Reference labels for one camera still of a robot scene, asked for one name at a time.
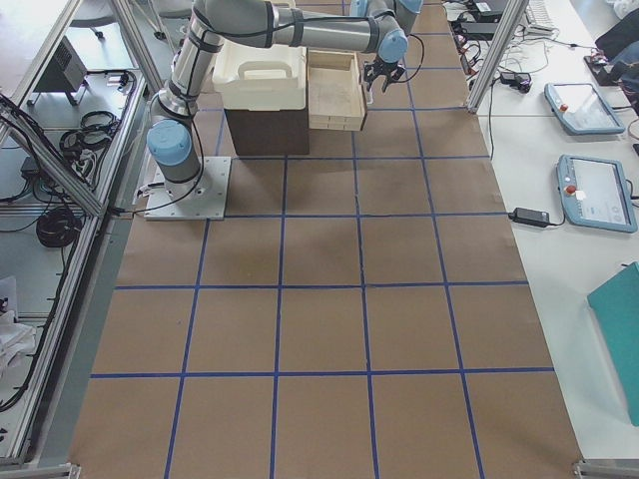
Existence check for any aluminium frame post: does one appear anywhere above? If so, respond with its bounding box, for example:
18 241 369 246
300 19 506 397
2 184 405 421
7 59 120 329
466 0 528 114

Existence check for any black power adapter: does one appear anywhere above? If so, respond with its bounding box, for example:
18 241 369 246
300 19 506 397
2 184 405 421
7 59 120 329
508 208 550 228

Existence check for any blue teach pendant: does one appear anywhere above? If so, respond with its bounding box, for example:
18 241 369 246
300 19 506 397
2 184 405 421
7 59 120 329
544 83 625 136
556 155 638 234

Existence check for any near blue teach pendant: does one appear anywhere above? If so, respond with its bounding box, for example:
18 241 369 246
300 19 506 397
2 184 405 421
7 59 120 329
556 155 638 234

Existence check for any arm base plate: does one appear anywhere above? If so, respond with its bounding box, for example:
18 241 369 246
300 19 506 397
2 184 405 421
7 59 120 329
143 156 232 221

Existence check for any far blue teach pendant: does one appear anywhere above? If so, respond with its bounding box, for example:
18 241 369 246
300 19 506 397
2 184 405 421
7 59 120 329
544 83 625 136

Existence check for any teal box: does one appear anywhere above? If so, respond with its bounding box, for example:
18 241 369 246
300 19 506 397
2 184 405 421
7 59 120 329
587 261 638 426

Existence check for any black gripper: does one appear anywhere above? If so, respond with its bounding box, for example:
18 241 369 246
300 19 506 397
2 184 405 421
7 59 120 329
362 57 405 98

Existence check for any cream plastic tray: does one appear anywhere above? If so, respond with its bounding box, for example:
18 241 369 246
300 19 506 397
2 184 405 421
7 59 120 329
212 41 307 111

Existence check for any grey control box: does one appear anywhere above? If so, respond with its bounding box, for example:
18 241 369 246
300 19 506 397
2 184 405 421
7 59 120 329
34 36 88 106

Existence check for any wooden drawer with white handle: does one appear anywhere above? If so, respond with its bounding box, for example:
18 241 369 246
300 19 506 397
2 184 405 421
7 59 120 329
307 49 367 132

